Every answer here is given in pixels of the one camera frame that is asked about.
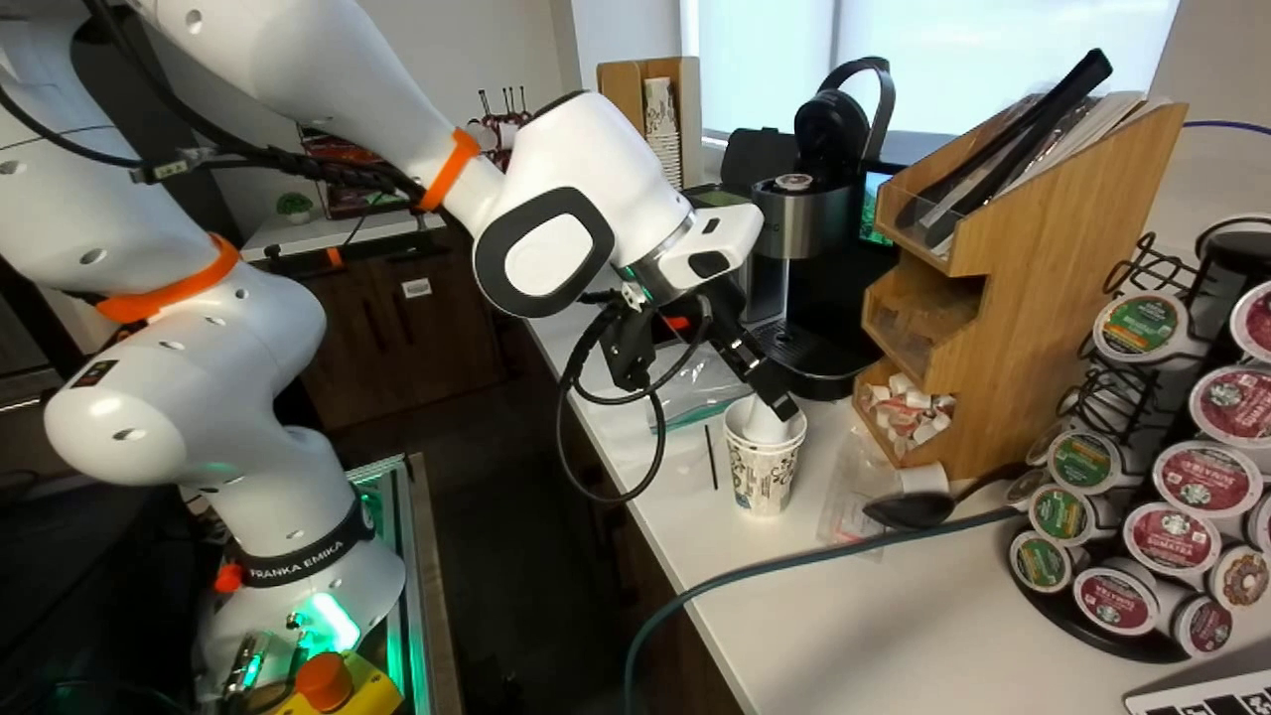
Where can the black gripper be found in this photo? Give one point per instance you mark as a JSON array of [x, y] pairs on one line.
[[714, 321]]

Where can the printed paper coffee cup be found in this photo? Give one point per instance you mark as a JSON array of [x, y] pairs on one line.
[[748, 427], [764, 480]]

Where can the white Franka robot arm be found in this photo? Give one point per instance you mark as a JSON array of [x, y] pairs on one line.
[[173, 382]]

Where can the black silver coffee machine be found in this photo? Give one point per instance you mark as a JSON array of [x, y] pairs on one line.
[[834, 280]]

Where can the stack of paper cups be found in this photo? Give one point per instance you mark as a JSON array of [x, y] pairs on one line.
[[661, 121]]

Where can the green lid coffee pod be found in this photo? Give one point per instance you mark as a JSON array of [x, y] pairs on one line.
[[1083, 457], [1059, 514], [1037, 563], [1142, 326]]

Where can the clear zip bag green stripe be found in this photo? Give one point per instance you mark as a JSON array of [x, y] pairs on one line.
[[698, 398]]

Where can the thin stir stick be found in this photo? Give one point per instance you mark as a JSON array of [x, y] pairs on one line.
[[714, 457]]

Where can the small creamer cup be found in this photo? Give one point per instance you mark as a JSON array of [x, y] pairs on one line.
[[928, 431], [898, 419], [941, 403]]

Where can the crumpled clear plastic wrap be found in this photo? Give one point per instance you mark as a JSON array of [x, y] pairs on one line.
[[855, 490]]

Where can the black oval scoop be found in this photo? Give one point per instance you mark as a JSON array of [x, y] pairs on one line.
[[912, 511]]

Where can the bamboo condiment organizer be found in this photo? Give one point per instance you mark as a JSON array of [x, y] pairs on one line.
[[1045, 290]]

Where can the wooden cup dispenser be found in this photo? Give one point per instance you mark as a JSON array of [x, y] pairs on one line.
[[621, 81]]

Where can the black tongs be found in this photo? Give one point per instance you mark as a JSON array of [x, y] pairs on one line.
[[1019, 131]]

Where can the brown wooden cabinet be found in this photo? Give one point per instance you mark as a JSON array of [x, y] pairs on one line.
[[398, 343]]

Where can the bright window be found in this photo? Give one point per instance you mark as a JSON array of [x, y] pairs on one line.
[[977, 55]]

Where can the green lit robot stand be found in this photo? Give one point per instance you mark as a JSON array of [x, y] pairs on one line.
[[379, 511]]

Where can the white green logo container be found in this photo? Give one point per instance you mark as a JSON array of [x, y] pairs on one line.
[[296, 204]]

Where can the yellow emergency stop button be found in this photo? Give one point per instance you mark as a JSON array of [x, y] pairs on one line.
[[332, 680]]

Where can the checkerboard calibration board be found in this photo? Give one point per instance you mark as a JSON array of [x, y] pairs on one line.
[[1206, 697]]

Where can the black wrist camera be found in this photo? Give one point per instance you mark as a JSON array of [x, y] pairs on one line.
[[630, 343]]

